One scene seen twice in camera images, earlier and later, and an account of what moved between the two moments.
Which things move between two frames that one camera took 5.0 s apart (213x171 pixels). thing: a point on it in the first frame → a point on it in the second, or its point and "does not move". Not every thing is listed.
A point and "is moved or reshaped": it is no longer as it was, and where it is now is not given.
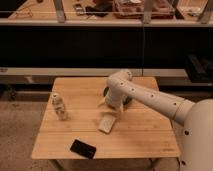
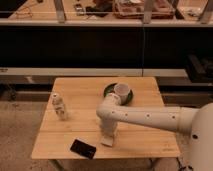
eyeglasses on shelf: (24, 12) does not move
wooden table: (72, 113) does not move
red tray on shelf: (134, 9) does not move
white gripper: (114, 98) → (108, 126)
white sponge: (106, 124) is moved or reshaped
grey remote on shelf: (79, 9) does not move
